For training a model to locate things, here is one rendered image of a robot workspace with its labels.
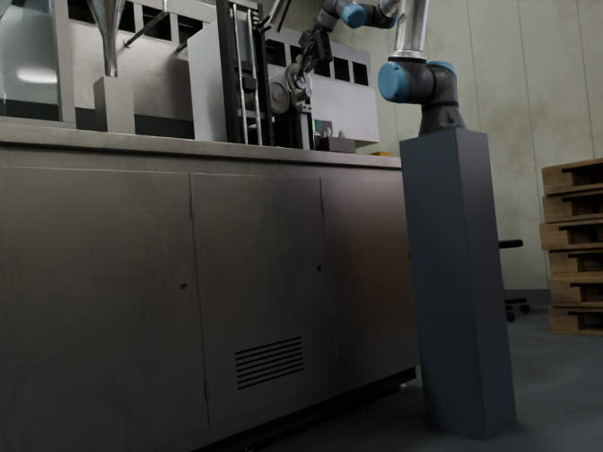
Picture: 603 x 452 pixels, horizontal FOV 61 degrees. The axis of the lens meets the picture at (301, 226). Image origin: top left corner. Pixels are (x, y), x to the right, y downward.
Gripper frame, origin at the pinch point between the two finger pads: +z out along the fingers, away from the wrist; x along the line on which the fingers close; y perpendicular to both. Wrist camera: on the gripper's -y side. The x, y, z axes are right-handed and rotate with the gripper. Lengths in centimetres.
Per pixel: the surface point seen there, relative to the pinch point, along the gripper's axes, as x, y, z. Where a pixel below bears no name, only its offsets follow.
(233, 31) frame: 36.6, 1.1, -8.5
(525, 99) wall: -253, 35, -3
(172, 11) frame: 34, 48, 8
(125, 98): 69, -6, 18
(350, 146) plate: -24.0, -20.7, 17.5
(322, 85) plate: -49, 34, 19
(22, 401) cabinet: 111, -87, 43
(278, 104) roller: 10.4, -6.7, 11.3
